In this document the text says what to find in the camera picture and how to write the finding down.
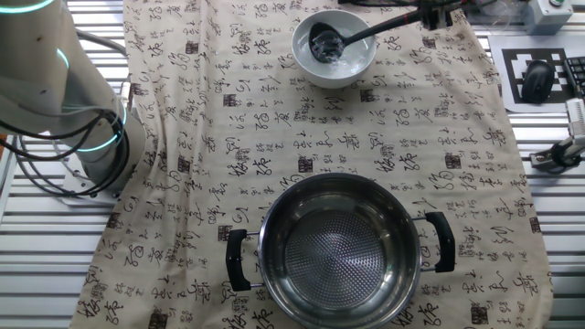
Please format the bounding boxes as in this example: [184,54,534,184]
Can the black computer mouse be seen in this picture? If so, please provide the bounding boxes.
[520,58,557,104]

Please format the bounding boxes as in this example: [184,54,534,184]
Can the grey cable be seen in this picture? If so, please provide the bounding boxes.
[74,27,128,58]

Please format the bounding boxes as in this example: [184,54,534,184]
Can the white ceramic bowl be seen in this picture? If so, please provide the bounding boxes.
[291,9,378,90]

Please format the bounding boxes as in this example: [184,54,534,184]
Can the black ladle with red tip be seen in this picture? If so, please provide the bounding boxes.
[308,7,426,65]

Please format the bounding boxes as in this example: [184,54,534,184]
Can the grey box with dark button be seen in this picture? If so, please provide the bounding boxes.
[522,0,575,37]

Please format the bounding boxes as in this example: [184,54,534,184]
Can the black keyboard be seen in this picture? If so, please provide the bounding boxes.
[562,56,585,100]

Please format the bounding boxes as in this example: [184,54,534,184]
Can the beige calligraphy print tablecloth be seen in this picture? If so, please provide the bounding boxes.
[68,0,555,329]

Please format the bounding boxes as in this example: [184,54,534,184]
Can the steel pot with black handles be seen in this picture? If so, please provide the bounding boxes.
[225,172,457,329]

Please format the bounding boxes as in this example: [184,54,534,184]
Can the clear plastic container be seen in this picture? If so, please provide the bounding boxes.
[473,0,525,27]

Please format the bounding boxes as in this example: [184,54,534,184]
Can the small silver camera on clamp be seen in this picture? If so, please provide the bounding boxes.
[529,97,585,175]

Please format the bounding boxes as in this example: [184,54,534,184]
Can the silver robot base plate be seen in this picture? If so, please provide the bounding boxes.
[61,157,122,207]

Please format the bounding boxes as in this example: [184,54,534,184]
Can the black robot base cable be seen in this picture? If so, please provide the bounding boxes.
[0,105,132,198]

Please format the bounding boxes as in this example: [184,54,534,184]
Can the black and white marker sheet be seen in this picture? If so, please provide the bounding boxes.
[486,34,578,114]

